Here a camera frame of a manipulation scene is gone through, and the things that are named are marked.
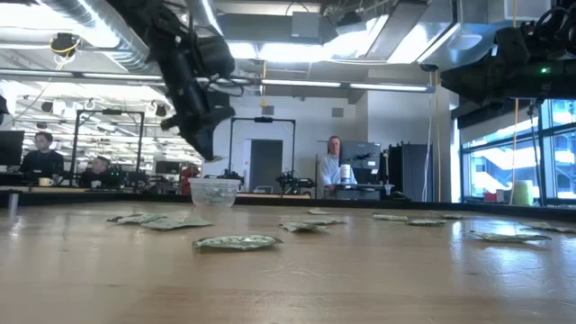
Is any black aluminium table frame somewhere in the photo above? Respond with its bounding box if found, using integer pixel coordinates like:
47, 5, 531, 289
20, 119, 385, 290
0, 191, 576, 222

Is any red object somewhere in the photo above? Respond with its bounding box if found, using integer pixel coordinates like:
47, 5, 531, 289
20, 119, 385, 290
179, 164, 202, 195

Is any grey black monitor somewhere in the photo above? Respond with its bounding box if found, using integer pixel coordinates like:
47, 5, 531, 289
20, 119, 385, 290
339, 140, 383, 185

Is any white cabinet grey door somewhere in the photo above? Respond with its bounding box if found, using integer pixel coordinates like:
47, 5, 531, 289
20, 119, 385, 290
242, 137, 285, 194

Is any black gantry rig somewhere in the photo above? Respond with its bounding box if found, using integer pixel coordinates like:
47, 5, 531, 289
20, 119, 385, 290
69, 108, 146, 186
228, 116, 297, 190

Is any black cabinet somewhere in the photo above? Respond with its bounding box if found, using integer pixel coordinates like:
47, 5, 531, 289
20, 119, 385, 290
386, 141, 434, 203

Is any long linear ceiling light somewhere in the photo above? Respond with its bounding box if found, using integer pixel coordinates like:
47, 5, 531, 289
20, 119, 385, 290
0, 67, 437, 95

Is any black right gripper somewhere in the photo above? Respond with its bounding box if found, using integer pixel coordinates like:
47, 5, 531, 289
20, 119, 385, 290
440, 24, 548, 103

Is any grey ceiling box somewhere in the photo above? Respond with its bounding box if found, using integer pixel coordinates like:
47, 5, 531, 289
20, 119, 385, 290
291, 11, 321, 40

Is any black tripod stand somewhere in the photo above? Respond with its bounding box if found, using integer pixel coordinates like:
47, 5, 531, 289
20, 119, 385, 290
526, 98, 548, 207

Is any yellow-green cup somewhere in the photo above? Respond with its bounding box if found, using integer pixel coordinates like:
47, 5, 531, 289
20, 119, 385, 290
511, 179, 535, 207

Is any black ceiling device yellow cable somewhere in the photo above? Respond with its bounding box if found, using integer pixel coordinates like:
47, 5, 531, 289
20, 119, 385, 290
49, 31, 82, 59

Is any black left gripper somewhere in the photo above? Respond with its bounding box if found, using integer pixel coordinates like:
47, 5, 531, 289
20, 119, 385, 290
155, 42, 237, 160

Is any person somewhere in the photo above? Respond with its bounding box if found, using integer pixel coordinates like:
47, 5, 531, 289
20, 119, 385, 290
78, 155, 123, 189
18, 130, 66, 177
318, 134, 359, 188

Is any large silver ceiling duct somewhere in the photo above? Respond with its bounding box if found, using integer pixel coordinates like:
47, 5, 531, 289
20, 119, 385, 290
323, 0, 500, 68

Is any silver round air duct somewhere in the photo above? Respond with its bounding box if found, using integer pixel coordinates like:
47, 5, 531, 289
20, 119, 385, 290
38, 0, 157, 76

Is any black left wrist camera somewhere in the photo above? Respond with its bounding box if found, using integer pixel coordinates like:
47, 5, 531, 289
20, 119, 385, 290
196, 34, 236, 78

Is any black computer monitor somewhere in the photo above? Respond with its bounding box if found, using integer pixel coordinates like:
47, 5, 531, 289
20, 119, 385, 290
0, 130, 26, 167

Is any dollar bill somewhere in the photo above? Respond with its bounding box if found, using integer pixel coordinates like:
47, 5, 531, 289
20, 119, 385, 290
278, 221, 329, 233

